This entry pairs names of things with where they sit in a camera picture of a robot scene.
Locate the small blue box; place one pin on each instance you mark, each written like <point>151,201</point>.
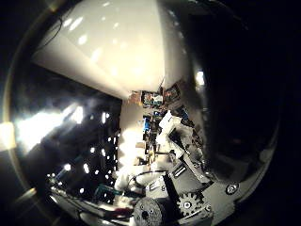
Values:
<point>146,124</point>

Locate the colourful shelf box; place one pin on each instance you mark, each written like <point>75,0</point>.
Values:
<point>152,99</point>

